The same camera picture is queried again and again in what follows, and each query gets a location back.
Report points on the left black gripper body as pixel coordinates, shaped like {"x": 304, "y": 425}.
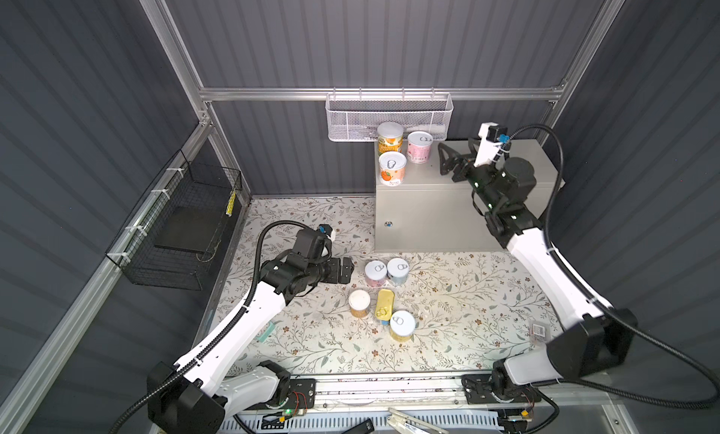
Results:
{"x": 333, "y": 275}

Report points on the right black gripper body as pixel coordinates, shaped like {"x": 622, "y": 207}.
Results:
{"x": 479, "y": 179}

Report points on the pink pull-tab can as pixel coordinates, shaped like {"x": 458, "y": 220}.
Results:
{"x": 375, "y": 274}

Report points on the brown can white lid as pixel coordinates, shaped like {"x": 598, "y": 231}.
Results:
{"x": 359, "y": 302}

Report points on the orange white pull-tab can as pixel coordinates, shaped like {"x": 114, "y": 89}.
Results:
{"x": 392, "y": 166}

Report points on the green orange peach can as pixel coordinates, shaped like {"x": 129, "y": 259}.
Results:
{"x": 390, "y": 137}

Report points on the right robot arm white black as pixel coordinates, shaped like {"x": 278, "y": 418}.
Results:
{"x": 591, "y": 341}

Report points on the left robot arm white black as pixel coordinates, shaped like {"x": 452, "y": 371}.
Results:
{"x": 275, "y": 284}

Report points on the beige metal cabinet box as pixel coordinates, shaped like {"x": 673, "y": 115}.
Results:
{"x": 429, "y": 212}

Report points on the yellow oval sardine tin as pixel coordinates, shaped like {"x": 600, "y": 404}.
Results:
{"x": 384, "y": 306}

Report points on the light blue pull-tab can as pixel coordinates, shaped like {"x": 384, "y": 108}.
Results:
{"x": 398, "y": 271}

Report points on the yellow pull-tab can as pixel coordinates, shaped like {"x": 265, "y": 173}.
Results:
{"x": 402, "y": 325}

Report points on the small teal clock card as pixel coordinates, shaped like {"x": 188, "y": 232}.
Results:
{"x": 266, "y": 332}

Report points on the yellow tag on basket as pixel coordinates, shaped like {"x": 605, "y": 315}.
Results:
{"x": 229, "y": 210}

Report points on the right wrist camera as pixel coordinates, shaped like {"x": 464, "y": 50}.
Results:
{"x": 493, "y": 144}

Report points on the white wire mesh basket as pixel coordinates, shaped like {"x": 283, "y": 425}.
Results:
{"x": 356, "y": 117}

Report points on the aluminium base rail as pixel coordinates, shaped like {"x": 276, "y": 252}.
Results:
{"x": 388, "y": 392}

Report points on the black wire mesh basket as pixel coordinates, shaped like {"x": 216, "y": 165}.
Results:
{"x": 178, "y": 236}

